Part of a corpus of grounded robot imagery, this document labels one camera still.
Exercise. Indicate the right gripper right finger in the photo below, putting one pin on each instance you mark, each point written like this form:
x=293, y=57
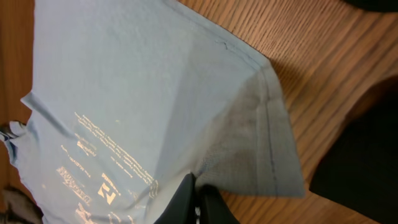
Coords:
x=213, y=209

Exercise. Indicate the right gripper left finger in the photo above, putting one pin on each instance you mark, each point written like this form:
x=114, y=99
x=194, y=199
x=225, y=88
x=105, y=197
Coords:
x=181, y=208

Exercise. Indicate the light blue printed t-shirt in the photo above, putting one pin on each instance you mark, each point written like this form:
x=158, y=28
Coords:
x=128, y=97

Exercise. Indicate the black t-shirt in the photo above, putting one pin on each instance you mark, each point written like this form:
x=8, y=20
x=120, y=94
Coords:
x=360, y=169

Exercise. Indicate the folded grey garment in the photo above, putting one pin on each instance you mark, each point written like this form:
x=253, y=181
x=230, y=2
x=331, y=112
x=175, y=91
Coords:
x=20, y=209

